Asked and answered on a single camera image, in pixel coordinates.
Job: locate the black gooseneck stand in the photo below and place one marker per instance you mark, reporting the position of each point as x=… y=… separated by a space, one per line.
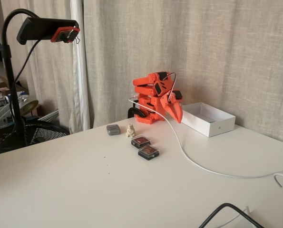
x=9 y=66

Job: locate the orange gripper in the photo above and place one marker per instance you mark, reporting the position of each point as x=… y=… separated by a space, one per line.
x=170 y=103

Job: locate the black table clamp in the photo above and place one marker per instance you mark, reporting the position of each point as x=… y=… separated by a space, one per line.
x=136 y=111

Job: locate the cream bear figurine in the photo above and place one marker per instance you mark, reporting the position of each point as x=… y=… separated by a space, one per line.
x=130 y=130

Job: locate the black camera stand with phone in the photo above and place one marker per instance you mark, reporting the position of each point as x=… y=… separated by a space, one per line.
x=55 y=71

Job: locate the black floor fan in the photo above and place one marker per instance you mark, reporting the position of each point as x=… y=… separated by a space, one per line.
x=43 y=133

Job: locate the black box with red coin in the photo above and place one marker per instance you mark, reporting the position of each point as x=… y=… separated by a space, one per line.
x=140 y=141
x=149 y=152

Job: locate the red camera module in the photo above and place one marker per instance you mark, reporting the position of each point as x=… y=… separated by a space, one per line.
x=60 y=35

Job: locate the beige linen curtain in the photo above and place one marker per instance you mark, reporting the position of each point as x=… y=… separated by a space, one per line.
x=203 y=47

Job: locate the grey metal tin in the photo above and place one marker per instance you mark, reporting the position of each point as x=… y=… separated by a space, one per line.
x=113 y=130

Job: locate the black phone holder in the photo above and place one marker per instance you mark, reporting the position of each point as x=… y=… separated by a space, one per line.
x=41 y=28

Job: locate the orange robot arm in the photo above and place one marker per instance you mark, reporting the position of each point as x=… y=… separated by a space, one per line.
x=143 y=91

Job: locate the white cardboard bin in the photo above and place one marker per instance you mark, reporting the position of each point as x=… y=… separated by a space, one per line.
x=221 y=128

